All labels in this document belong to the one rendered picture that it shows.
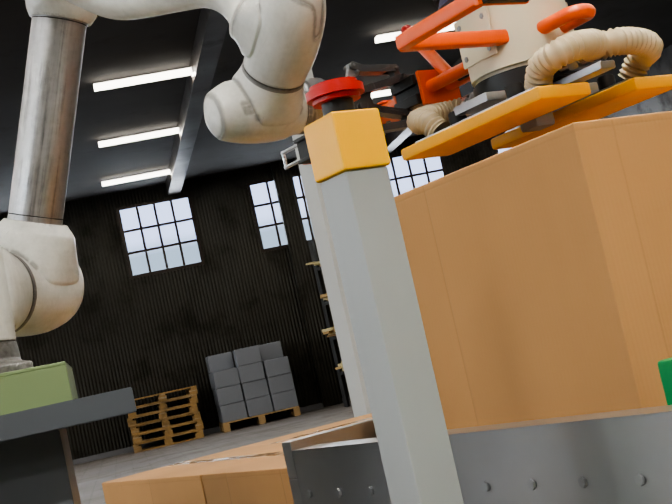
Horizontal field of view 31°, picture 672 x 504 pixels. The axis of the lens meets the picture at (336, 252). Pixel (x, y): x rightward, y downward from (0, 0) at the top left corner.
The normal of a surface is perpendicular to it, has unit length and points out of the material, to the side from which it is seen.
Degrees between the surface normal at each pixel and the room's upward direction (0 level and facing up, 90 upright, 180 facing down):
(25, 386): 90
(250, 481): 90
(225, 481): 90
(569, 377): 90
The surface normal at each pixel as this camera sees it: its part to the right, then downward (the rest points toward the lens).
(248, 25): -0.65, 0.29
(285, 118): 0.57, 0.58
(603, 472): -0.83, 0.14
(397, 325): 0.51, -0.18
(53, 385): 0.18, -0.12
